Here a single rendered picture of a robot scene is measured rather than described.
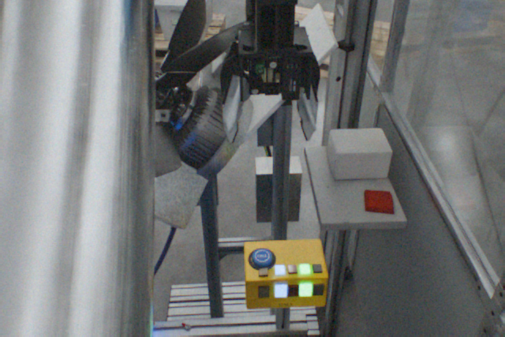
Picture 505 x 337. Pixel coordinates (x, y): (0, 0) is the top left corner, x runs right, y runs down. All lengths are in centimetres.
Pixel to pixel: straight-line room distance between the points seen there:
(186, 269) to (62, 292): 218
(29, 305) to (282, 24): 35
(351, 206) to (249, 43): 98
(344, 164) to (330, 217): 18
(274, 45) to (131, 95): 25
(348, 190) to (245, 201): 127
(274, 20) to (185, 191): 84
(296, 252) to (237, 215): 161
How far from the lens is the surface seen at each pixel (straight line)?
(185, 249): 244
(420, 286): 147
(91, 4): 24
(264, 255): 96
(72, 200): 19
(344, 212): 138
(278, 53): 45
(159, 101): 121
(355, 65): 156
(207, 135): 119
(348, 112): 164
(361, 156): 143
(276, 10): 43
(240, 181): 278
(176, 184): 123
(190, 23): 137
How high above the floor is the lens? 181
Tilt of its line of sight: 36 degrees down
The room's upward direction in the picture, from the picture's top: straight up
